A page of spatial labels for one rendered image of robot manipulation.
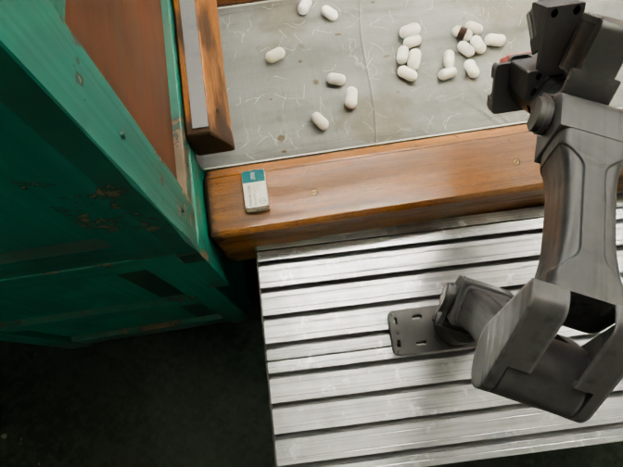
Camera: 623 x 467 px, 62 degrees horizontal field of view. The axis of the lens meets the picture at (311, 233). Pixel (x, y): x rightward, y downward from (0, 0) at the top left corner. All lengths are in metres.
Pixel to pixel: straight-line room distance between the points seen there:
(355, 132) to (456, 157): 0.16
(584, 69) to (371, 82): 0.39
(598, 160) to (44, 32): 0.45
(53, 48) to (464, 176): 0.62
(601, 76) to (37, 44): 0.51
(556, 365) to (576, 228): 0.11
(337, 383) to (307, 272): 0.18
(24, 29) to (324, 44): 0.66
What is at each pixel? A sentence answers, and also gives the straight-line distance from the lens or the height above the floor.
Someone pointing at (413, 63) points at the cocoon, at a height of 0.76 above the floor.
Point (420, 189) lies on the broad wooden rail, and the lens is 0.81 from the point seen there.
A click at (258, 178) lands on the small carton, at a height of 0.78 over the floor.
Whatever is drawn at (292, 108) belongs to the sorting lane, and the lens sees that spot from 0.88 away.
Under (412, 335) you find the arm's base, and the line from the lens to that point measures 0.84.
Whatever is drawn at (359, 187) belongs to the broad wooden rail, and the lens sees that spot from 0.80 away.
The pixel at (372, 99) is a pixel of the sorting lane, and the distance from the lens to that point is 0.89.
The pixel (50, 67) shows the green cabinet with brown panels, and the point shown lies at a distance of 0.36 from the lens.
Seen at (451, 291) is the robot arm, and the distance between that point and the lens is 0.74.
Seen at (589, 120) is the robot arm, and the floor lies 1.05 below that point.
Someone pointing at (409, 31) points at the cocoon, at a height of 0.76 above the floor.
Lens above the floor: 1.51
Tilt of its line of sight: 75 degrees down
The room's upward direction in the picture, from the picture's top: 2 degrees counter-clockwise
